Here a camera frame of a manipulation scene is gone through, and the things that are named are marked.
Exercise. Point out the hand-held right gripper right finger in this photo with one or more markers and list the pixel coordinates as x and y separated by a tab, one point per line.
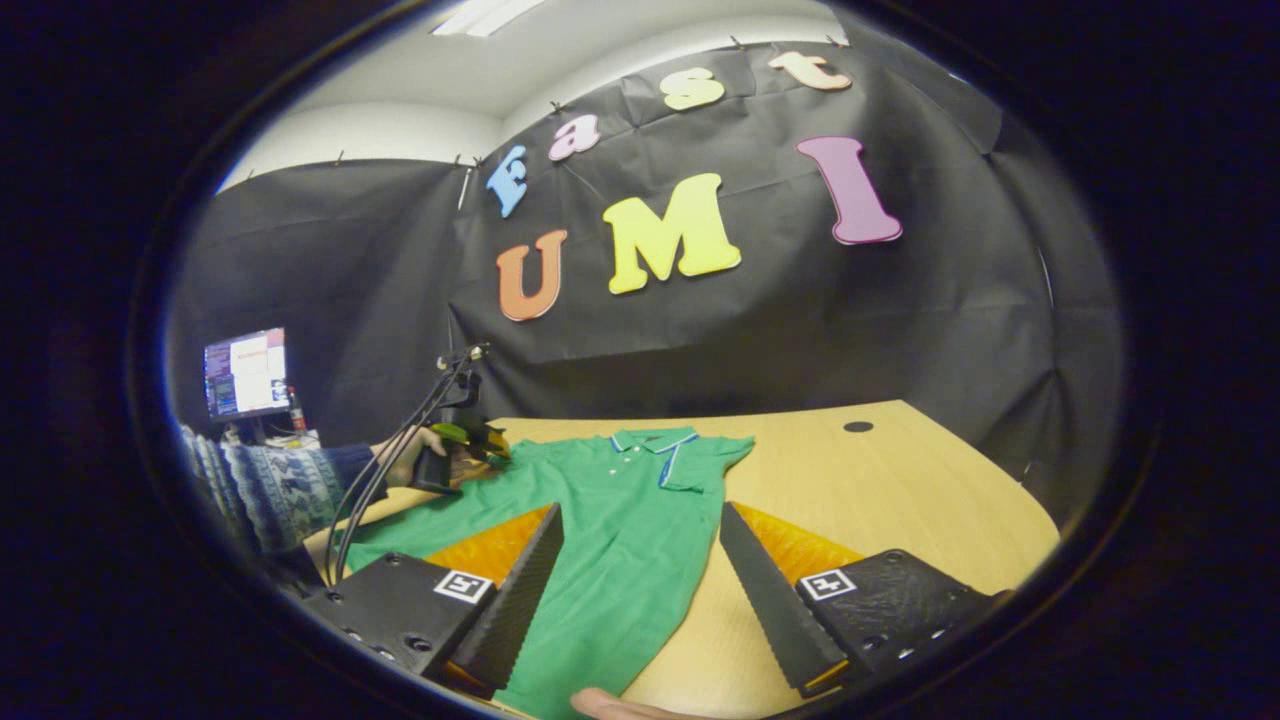
770	610

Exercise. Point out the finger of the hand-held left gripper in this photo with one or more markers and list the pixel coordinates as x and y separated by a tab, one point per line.
488	442

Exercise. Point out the computer monitor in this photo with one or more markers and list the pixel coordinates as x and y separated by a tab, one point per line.
245	375

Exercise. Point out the black backdrop cloth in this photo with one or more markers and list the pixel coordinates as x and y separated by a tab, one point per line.
800	330

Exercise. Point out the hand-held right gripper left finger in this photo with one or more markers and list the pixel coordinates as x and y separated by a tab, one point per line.
515	610

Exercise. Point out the green T-shirt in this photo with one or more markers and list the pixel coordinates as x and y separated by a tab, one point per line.
610	540

